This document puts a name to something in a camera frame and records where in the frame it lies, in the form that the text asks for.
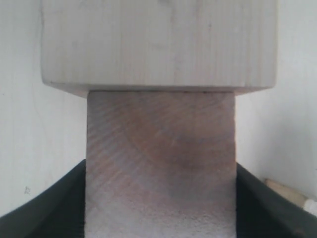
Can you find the second largest wooden cube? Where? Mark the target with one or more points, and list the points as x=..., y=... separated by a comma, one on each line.
x=160, y=165

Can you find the wooden dowel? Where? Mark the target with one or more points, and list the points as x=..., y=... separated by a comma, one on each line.
x=306, y=203

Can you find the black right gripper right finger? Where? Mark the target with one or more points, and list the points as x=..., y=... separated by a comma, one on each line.
x=263, y=213

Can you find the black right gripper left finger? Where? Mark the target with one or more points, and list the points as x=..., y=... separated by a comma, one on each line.
x=58, y=212

